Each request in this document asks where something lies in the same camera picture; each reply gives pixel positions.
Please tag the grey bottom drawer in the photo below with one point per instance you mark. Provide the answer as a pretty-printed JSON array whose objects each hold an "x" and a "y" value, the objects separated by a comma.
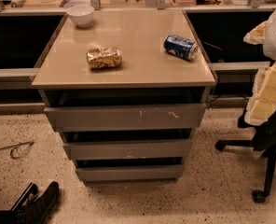
[{"x": 130, "y": 173}]

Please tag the grey drawer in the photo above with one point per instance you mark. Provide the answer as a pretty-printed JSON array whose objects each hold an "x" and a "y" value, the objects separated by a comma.
[
  {"x": 130, "y": 173},
  {"x": 124, "y": 117},
  {"x": 127, "y": 150}
]

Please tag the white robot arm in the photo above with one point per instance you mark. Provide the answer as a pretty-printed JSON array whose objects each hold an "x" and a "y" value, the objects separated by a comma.
[{"x": 262, "y": 104}]

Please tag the grey drawer cabinet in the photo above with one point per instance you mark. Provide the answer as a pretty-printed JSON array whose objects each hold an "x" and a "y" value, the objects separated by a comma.
[{"x": 148, "y": 76}]

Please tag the grey top drawer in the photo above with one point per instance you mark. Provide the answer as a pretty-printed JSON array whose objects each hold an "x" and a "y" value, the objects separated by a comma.
[{"x": 124, "y": 117}]

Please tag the grey middle drawer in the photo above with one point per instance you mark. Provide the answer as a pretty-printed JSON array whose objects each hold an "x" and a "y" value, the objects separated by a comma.
[{"x": 127, "y": 150}]

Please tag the blue soda can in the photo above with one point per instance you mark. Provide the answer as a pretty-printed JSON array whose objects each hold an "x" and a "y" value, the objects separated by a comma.
[{"x": 180, "y": 47}]

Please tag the white bowl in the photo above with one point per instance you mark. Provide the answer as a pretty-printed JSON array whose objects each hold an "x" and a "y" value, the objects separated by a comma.
[{"x": 81, "y": 15}]

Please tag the black office chair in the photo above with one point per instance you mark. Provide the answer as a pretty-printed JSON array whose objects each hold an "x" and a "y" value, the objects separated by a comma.
[{"x": 264, "y": 140}]

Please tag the black shoe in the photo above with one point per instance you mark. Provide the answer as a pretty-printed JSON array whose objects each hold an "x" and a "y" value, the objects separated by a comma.
[{"x": 34, "y": 213}]

